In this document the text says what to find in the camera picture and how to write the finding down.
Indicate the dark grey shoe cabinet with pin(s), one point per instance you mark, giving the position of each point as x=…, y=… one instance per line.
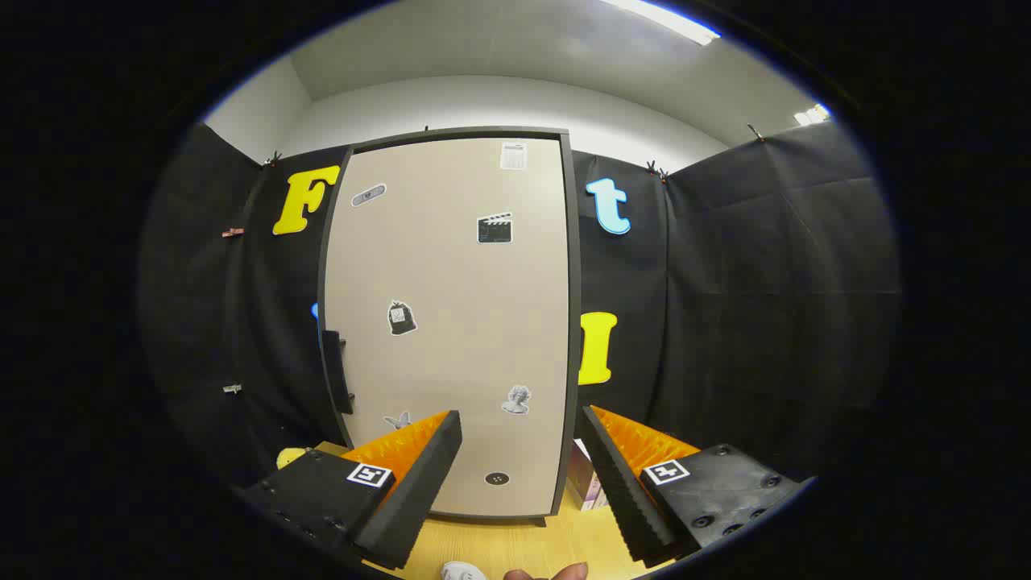
x=575, y=322

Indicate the white shoe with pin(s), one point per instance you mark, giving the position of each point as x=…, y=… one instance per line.
x=463, y=573

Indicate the black cloth clip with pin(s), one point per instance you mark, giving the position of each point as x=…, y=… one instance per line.
x=272, y=158
x=654, y=169
x=755, y=131

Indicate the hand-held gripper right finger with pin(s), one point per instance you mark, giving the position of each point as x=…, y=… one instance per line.
x=624, y=491

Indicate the yellow pineapple plush toy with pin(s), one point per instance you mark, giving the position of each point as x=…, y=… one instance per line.
x=290, y=457

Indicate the beige shoe cabinet door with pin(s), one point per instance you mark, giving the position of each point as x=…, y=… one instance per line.
x=451, y=322

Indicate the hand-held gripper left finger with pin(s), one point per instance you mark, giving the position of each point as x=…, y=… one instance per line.
x=419, y=491

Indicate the ceiling light panel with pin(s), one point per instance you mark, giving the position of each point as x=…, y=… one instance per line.
x=812, y=115

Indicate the black backdrop cloth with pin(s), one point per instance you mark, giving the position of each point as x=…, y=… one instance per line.
x=765, y=306

